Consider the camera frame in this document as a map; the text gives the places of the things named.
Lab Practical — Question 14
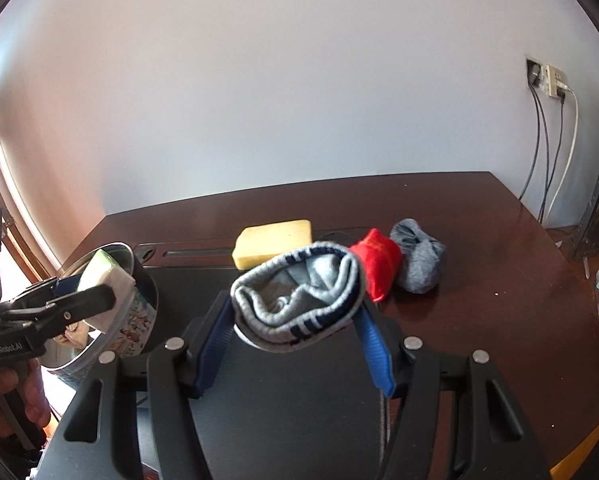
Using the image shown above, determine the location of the white wall socket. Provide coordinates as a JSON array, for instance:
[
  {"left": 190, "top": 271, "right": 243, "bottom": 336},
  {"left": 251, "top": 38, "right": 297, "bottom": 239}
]
[{"left": 543, "top": 64, "right": 569, "bottom": 99}]

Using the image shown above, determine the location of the green and white box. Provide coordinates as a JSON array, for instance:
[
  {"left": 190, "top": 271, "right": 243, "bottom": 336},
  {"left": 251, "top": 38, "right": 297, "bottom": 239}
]
[{"left": 76, "top": 249, "right": 137, "bottom": 334}]

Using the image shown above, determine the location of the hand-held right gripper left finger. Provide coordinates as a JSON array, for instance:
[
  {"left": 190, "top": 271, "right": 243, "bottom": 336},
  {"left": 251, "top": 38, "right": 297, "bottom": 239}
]
[{"left": 37, "top": 295, "right": 236, "bottom": 480}]

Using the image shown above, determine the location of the yellow sponge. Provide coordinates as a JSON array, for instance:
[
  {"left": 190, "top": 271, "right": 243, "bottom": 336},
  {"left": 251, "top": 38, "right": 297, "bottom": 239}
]
[{"left": 232, "top": 218, "right": 314, "bottom": 271}]

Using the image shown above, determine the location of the grey striped sock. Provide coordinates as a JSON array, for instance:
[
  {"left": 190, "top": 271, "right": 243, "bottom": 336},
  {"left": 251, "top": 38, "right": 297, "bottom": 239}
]
[{"left": 229, "top": 241, "right": 368, "bottom": 354}]

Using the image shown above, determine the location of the person's left hand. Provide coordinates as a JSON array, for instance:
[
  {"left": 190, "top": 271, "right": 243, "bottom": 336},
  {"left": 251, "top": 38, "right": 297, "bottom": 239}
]
[{"left": 0, "top": 362, "right": 53, "bottom": 442}]

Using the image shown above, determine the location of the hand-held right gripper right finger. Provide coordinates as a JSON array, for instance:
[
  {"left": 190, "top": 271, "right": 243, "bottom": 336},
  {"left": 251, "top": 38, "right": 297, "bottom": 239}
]
[{"left": 352, "top": 304, "right": 553, "bottom": 480}]

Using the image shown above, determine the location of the red rolled sock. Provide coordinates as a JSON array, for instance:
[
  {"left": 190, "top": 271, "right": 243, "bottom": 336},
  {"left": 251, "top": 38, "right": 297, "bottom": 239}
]
[{"left": 349, "top": 228, "right": 405, "bottom": 304}]

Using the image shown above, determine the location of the black desk mat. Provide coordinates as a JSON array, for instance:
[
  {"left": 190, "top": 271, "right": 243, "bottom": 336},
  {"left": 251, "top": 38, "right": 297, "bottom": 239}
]
[{"left": 130, "top": 265, "right": 395, "bottom": 480}]

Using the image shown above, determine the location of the black cable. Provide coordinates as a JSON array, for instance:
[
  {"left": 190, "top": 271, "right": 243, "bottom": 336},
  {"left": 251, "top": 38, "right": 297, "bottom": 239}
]
[
  {"left": 518, "top": 84, "right": 541, "bottom": 200},
  {"left": 534, "top": 89, "right": 551, "bottom": 223},
  {"left": 547, "top": 100, "right": 566, "bottom": 223}
]

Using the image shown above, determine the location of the dark grey rolled sock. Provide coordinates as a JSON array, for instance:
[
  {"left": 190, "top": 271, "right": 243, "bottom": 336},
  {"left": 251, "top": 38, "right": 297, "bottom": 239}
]
[{"left": 389, "top": 218, "right": 448, "bottom": 294}]

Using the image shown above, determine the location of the wooden window frame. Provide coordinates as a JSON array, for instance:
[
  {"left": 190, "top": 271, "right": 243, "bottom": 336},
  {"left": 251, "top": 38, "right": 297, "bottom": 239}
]
[{"left": 0, "top": 110, "right": 63, "bottom": 283}]

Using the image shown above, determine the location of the round printed metal tin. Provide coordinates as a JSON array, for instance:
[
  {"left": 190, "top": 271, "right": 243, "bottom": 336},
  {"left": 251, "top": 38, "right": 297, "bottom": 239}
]
[{"left": 44, "top": 242, "right": 160, "bottom": 377}]

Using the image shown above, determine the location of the black wall socket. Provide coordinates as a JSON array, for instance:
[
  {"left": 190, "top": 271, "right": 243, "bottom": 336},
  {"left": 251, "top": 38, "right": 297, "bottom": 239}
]
[{"left": 525, "top": 57, "right": 545, "bottom": 86}]

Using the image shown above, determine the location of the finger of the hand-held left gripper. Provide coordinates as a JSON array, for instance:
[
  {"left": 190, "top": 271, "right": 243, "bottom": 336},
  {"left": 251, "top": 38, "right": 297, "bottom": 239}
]
[
  {"left": 0, "top": 276, "right": 83, "bottom": 312},
  {"left": 2, "top": 284, "right": 117, "bottom": 337}
]

